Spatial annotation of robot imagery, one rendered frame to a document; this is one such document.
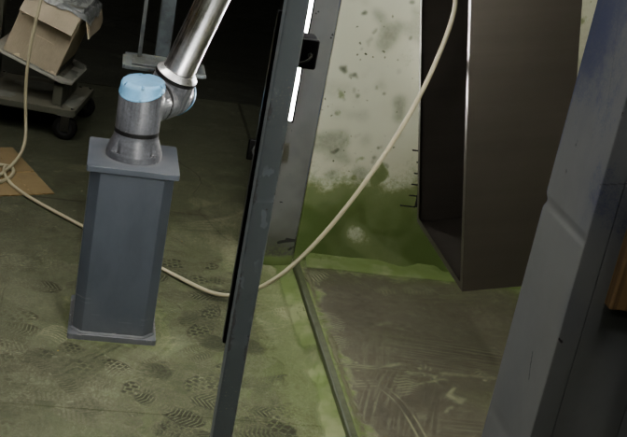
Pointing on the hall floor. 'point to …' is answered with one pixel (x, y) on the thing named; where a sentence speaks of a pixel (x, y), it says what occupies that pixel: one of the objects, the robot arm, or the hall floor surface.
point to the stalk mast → (168, 10)
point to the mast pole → (262, 195)
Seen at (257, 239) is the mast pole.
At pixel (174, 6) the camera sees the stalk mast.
